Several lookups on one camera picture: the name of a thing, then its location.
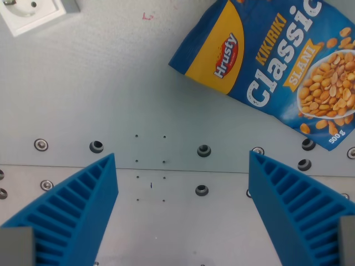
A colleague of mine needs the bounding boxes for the grey socket mounting box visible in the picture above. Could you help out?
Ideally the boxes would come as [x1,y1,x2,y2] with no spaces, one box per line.
[59,0,82,14]

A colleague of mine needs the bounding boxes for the blue Hrusty peanut bag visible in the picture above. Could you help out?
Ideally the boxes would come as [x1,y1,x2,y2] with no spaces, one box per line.
[168,0,355,152]

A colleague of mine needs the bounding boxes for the white wall power socket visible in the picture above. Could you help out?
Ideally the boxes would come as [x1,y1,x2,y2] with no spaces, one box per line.
[0,0,68,38]

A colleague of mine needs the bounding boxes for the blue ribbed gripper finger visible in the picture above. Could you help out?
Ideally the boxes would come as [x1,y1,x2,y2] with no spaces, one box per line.
[0,153,119,266]
[248,151,355,266]

